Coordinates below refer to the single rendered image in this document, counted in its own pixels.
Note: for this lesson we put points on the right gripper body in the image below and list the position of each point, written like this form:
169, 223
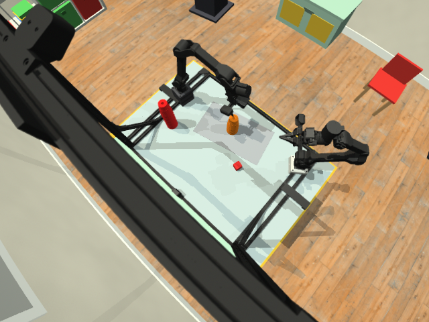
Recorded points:
300, 154

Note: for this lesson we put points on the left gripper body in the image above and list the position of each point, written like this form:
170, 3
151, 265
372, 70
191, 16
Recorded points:
227, 110

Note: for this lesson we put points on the grey flat mat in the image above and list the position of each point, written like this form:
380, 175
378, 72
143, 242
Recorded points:
249, 142

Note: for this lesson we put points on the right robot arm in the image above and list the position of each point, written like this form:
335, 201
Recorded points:
356, 150

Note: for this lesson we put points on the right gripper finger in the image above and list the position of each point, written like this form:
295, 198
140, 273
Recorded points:
291, 134
293, 141

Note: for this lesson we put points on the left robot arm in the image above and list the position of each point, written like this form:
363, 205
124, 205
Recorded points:
223, 72

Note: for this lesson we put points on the red cube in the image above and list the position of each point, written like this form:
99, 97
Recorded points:
237, 165

